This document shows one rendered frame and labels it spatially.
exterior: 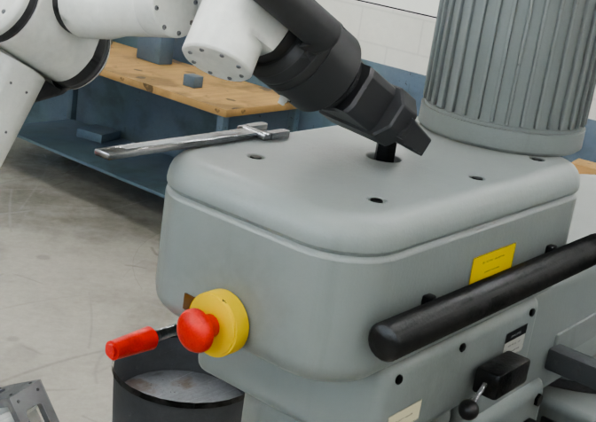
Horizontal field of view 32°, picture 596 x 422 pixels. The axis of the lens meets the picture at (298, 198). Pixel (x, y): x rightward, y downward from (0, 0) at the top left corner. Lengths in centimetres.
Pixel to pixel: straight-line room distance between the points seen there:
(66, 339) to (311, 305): 407
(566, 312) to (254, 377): 46
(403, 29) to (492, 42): 489
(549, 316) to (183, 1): 62
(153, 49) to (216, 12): 603
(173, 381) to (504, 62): 252
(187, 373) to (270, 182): 269
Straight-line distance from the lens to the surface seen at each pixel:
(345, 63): 96
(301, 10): 89
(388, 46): 612
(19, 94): 109
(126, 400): 327
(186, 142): 100
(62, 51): 108
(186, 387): 351
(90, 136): 736
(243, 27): 89
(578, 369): 135
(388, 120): 99
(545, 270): 111
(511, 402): 129
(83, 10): 103
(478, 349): 114
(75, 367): 468
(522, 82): 119
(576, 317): 141
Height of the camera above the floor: 215
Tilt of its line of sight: 17 degrees down
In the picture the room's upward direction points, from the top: 8 degrees clockwise
